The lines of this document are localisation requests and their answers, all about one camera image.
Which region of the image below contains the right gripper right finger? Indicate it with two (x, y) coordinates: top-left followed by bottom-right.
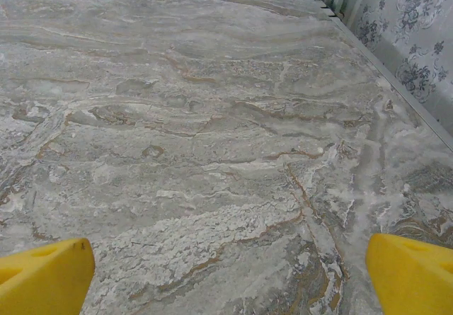
(365, 233), (453, 315)

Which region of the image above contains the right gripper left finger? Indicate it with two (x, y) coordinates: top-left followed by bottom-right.
(0, 237), (96, 315)

